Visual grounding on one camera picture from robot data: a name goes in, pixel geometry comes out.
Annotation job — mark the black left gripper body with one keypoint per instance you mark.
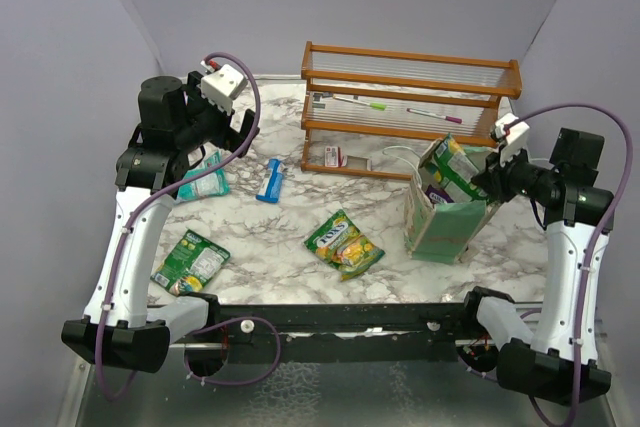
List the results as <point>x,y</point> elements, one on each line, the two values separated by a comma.
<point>207,120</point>

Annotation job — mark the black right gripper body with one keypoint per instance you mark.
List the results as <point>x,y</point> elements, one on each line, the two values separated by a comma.
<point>513,179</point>

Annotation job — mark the green Fox's candy bag back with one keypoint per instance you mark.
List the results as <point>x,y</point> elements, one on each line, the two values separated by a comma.
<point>454,172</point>

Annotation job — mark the green beige paper bag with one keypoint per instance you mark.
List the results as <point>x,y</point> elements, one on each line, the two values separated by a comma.
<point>442,233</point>

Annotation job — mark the purple snack bag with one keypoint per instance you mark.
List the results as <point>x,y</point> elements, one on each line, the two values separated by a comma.
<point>437,196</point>

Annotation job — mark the Fox's spring tea candy bag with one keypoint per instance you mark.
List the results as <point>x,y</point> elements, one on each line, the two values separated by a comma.
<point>339,243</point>

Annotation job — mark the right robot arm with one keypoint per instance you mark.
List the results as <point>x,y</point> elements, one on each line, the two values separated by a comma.
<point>557,360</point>

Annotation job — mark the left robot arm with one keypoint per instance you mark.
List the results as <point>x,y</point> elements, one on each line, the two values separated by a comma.
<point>177,117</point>

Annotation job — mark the teal snack bag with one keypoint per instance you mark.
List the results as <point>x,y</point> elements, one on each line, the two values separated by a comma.
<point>213,185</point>

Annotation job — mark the green candy bag near left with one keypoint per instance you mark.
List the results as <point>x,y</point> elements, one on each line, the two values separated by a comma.
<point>191,265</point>

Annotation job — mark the blue snack wrapper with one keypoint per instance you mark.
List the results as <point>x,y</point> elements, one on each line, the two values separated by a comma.
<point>270,189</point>

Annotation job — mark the purple capped marker pen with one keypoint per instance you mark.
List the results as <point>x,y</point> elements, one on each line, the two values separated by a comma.
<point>442,117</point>

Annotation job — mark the red white staples box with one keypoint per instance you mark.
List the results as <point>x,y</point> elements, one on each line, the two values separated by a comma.
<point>335,157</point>

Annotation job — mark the wooden shelf rack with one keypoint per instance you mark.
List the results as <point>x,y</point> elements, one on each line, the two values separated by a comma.
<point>468,88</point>

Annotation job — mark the green capped marker pen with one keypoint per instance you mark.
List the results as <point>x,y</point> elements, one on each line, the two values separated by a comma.
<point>373,105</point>

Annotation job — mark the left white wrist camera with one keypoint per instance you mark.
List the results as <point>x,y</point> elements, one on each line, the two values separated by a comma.
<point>221,87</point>

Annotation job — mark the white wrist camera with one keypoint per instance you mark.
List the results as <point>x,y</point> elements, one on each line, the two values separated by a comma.
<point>221,87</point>
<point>511,135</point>

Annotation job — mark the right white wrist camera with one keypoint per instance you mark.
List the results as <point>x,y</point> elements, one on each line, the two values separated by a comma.
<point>511,135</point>

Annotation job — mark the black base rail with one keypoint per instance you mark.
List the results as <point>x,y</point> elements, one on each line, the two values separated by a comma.
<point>336,333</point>

